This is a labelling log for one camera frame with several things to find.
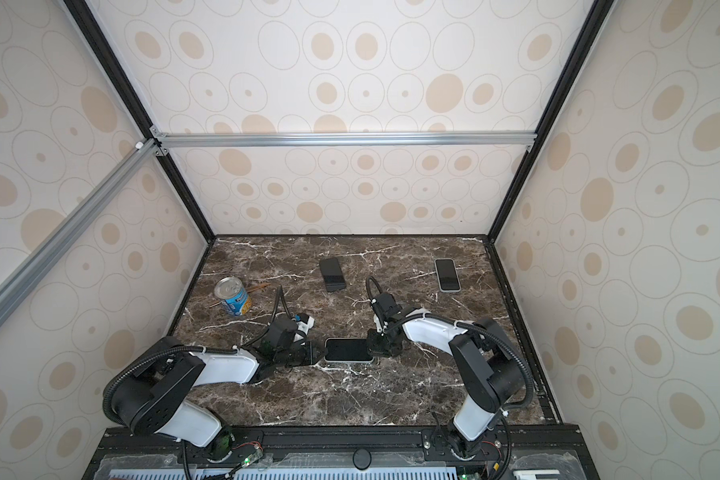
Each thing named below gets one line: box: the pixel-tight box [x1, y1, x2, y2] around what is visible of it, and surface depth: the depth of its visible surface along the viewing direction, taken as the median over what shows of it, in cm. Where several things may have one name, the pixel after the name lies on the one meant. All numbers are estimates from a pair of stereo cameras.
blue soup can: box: [214, 276, 252, 316], surface depth 94 cm
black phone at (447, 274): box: [435, 259, 460, 290], surface depth 111 cm
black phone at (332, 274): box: [319, 257, 347, 292], surface depth 111 cm
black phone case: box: [319, 257, 346, 293], surface depth 111 cm
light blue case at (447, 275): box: [434, 258, 462, 293], surface depth 111 cm
